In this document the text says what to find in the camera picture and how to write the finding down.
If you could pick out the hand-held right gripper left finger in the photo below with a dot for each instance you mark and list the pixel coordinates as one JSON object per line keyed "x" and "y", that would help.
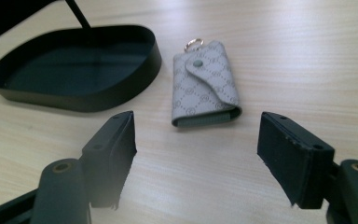
{"x": 108, "y": 161}

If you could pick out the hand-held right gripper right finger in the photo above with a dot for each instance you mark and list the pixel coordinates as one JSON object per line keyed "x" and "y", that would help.
{"x": 295, "y": 161}

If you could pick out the black tray with hook stand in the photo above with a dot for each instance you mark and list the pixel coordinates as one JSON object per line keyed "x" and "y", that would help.
{"x": 74, "y": 101}

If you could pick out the grey patterned key pouch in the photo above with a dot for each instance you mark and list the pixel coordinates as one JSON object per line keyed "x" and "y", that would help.
{"x": 199, "y": 93}

